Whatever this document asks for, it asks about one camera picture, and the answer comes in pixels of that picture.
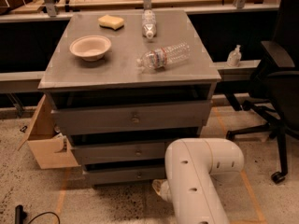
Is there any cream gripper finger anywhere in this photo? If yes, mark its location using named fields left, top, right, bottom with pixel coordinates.
left=152, top=179, right=166, bottom=192

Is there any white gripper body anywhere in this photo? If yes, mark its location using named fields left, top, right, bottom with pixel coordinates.
left=160, top=184, right=172, bottom=203

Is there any grey drawer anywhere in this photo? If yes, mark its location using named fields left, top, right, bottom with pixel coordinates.
left=51, top=101, right=211, bottom=135
left=70, top=137, right=200, bottom=166
left=83, top=159, right=165, bottom=185

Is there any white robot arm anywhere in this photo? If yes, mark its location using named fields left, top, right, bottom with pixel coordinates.
left=152, top=138, right=244, bottom=224

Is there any grey drawer cabinet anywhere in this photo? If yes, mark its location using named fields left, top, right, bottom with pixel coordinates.
left=38, top=9, right=222, bottom=187

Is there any open cardboard box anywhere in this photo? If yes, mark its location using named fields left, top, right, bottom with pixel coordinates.
left=18, top=96, right=78, bottom=169

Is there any lying clear water bottle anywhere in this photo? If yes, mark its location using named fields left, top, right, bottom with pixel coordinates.
left=136, top=42, right=191, bottom=70

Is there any hand sanitizer pump bottle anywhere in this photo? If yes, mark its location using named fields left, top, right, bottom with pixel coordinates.
left=227, top=45, right=242, bottom=67

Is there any beige paper bowl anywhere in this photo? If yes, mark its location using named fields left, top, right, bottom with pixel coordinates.
left=69, top=35, right=111, bottom=62

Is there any black office chair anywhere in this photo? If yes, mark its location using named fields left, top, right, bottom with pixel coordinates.
left=226, top=0, right=299, bottom=184

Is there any upright clear water bottle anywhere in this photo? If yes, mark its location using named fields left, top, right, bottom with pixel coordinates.
left=142, top=9, right=156, bottom=40

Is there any yellow sponge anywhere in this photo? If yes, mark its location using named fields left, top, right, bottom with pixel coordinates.
left=98, top=15, right=124, bottom=30

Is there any black device with cable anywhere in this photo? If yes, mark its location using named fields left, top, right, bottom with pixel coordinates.
left=14, top=204, right=61, bottom=224

